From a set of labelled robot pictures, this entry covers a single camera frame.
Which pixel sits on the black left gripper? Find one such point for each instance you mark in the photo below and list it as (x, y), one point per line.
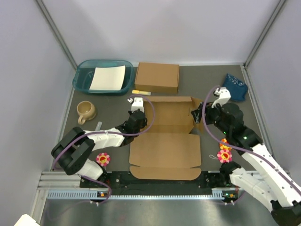
(144, 124)

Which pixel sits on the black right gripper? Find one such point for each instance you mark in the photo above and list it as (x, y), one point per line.
(209, 110)

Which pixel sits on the brown cardboard box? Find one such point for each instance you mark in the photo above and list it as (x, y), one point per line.
(167, 150)
(157, 78)

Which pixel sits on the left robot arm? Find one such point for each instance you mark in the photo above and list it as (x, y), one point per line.
(73, 151)

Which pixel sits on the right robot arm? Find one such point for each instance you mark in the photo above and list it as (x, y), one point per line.
(273, 187)

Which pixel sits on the folded brown cardboard box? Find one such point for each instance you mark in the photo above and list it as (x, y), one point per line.
(157, 78)

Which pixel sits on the yellow white marker pen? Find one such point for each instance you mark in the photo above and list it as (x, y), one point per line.
(139, 92)

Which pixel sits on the grey orange marker pen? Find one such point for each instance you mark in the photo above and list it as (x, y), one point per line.
(98, 127)

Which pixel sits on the orange flower toy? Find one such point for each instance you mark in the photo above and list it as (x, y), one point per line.
(224, 145)

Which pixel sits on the dark blue crumpled bag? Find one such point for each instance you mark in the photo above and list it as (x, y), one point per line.
(237, 88)

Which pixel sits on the white paper sheet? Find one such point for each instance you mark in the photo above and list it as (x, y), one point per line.
(108, 78)

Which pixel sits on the pink flower toy right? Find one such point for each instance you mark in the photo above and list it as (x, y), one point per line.
(224, 156)

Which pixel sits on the pink flower toy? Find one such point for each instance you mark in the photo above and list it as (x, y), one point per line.
(103, 159)
(224, 156)

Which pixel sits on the pink flower toy left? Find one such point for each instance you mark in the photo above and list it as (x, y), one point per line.
(103, 159)

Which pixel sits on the beige ceramic mug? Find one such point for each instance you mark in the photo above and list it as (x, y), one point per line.
(86, 111)

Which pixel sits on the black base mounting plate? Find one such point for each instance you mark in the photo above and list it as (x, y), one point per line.
(123, 182)

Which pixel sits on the teal plastic bin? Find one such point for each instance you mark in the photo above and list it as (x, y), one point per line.
(85, 72)

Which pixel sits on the white object bottom corner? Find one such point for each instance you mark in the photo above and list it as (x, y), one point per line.
(26, 220)

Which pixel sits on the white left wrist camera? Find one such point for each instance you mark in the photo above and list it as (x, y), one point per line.
(136, 104)

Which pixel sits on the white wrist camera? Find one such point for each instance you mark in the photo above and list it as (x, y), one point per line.
(136, 104)
(222, 96)

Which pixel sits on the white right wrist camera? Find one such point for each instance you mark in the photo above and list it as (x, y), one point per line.
(222, 96)

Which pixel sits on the grey slotted cable duct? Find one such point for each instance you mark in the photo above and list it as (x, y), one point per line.
(97, 195)

